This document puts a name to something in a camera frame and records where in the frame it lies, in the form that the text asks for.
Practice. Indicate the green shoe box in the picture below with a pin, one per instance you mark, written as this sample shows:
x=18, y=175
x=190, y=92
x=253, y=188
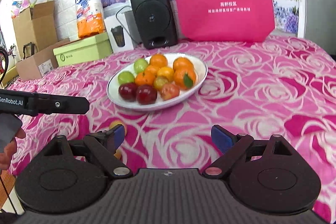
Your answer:
x=89, y=49

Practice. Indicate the white cup box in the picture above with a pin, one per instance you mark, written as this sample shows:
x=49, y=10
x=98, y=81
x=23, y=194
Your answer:
x=122, y=31

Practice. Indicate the green apple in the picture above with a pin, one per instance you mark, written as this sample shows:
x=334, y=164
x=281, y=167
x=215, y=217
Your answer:
x=140, y=65
x=125, y=77

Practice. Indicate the flat cardboard box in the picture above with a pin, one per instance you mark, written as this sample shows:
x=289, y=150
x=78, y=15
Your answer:
x=40, y=64

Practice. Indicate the brown cardboard box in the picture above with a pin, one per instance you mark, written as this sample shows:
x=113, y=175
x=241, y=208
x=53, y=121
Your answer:
x=35, y=25

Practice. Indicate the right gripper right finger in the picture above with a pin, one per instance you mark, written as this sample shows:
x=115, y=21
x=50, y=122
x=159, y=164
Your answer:
x=268, y=176

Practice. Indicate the orange far left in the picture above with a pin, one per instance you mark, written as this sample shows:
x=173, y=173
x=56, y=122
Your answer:
x=158, y=60

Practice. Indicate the red-yellow peach fruit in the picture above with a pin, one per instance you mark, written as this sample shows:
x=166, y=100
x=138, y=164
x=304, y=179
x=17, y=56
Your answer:
x=169, y=91

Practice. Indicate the person's left hand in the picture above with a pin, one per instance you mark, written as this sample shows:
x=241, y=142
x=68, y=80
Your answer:
x=10, y=150

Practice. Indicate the orange with leaf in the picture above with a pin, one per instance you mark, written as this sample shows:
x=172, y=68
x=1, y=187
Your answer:
x=185, y=78

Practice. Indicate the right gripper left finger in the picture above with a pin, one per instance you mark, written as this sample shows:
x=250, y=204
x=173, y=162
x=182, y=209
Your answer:
x=70, y=175

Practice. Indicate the pink rose tablecloth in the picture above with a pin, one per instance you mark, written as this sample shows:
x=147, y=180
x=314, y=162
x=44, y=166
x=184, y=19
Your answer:
x=281, y=86

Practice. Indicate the black speaker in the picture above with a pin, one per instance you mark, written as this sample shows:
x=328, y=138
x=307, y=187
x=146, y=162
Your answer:
x=155, y=23

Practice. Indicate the orange middle front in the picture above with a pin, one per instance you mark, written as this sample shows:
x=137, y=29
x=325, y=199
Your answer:
x=145, y=78

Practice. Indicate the dark red apple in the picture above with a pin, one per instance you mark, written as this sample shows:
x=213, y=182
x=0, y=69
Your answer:
x=128, y=91
x=146, y=95

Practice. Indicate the orange upper right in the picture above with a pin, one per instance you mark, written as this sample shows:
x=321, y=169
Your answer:
x=182, y=62

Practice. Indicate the small yellow-brown fruit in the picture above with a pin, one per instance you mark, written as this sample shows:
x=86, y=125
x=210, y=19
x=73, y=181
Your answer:
x=159, y=82

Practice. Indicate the small orange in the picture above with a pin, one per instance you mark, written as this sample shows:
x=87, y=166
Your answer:
x=152, y=69

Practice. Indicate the yellow orange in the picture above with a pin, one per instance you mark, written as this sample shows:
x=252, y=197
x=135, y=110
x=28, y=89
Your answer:
x=166, y=72

